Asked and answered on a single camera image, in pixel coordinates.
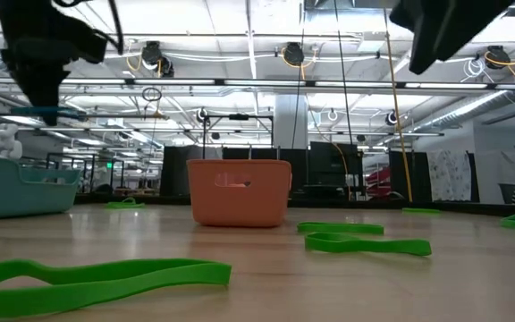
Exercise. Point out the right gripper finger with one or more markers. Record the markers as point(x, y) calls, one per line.
point(429, 49)

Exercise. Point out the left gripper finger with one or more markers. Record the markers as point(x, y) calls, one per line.
point(47, 94)

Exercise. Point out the blue rubber band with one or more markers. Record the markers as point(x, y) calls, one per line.
point(25, 111)

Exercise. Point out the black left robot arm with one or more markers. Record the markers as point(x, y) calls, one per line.
point(29, 18)

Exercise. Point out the white robot figure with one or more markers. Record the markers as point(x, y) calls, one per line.
point(5, 143)

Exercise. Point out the teal green plastic basket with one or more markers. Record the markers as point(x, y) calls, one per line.
point(16, 197)

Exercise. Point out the black partition curtain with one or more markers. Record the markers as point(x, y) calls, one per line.
point(420, 174)
point(329, 165)

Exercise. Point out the patterned white cloth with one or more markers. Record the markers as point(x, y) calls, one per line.
point(449, 174)

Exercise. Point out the red object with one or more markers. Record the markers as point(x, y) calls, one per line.
point(376, 179)

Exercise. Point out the white column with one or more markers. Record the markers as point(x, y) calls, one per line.
point(284, 121)

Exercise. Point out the grey chair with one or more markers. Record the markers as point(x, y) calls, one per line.
point(507, 193)

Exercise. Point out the orange plastic basket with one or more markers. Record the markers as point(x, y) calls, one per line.
point(239, 205)

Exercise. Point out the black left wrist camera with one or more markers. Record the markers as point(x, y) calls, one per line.
point(92, 44)

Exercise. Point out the black aluminium table frame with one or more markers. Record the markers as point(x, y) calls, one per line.
point(329, 202)

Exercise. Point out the black rig frame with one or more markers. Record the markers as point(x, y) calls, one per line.
point(238, 116)

